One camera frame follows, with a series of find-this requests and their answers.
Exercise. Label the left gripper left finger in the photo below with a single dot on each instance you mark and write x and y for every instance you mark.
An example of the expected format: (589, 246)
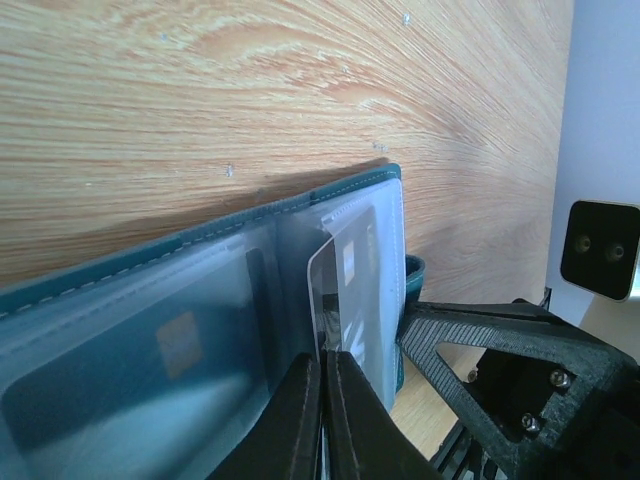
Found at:
(284, 442)

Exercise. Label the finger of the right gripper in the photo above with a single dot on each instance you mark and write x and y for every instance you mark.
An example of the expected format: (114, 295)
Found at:
(543, 398)

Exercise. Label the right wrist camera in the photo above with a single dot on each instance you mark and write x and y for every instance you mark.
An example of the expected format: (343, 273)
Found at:
(601, 249)

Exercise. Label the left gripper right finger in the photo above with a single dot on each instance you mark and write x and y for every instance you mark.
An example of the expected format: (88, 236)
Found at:
(363, 440)

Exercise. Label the teal card holder wallet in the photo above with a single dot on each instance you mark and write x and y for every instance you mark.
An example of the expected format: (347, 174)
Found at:
(258, 256)

